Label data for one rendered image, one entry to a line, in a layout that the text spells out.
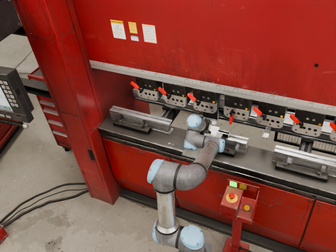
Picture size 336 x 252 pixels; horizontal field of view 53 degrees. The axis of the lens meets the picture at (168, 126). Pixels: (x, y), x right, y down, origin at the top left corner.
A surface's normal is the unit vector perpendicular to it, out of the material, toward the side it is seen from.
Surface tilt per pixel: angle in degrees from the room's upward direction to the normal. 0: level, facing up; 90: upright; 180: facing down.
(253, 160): 0
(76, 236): 0
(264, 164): 0
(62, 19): 90
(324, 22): 90
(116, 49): 90
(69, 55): 90
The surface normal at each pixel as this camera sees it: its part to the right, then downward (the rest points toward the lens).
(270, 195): -0.43, 0.63
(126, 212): -0.09, -0.74
